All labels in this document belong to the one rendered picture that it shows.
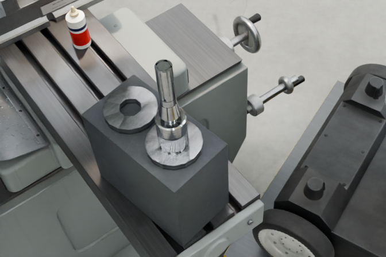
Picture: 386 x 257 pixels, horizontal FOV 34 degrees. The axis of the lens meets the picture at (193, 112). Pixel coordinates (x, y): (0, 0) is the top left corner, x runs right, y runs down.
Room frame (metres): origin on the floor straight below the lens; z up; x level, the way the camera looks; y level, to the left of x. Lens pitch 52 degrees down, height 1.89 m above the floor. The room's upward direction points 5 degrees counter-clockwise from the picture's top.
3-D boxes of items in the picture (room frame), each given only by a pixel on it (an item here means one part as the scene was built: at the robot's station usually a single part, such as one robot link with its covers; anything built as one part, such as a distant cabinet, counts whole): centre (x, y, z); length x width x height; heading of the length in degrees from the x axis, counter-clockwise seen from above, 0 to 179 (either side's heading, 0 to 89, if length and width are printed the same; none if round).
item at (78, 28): (0.98, 0.23, 0.96); 0.04 x 0.04 x 0.11
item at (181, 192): (0.59, 0.07, 1.00); 0.22 x 0.12 x 0.20; 42
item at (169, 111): (0.55, 0.03, 1.22); 0.03 x 0.03 x 0.11
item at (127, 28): (0.97, 0.28, 0.76); 0.50 x 0.35 x 0.12; 122
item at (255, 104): (1.13, -0.24, 0.48); 0.22 x 0.06 x 0.06; 122
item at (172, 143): (0.55, 0.03, 1.13); 0.05 x 0.05 x 0.05
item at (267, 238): (0.65, -0.21, 0.50); 0.20 x 0.05 x 0.20; 53
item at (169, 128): (0.55, 0.03, 1.16); 0.05 x 0.05 x 0.01
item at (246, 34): (1.23, -0.14, 0.60); 0.16 x 0.12 x 0.12; 122
